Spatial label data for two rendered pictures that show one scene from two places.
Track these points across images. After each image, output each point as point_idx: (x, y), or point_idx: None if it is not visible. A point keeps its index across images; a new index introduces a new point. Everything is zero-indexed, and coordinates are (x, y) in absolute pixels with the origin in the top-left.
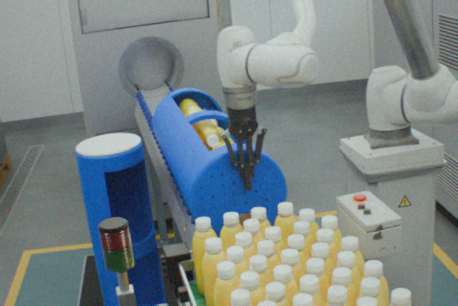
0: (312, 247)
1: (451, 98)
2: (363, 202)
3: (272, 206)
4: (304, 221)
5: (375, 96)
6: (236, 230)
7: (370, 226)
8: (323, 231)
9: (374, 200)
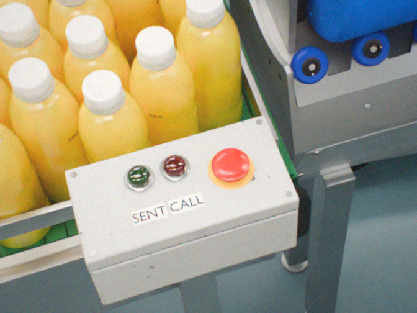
0: (69, 79)
1: None
2: (210, 176)
3: (329, 5)
4: (98, 35)
5: None
6: None
7: (66, 182)
8: (28, 69)
9: (223, 205)
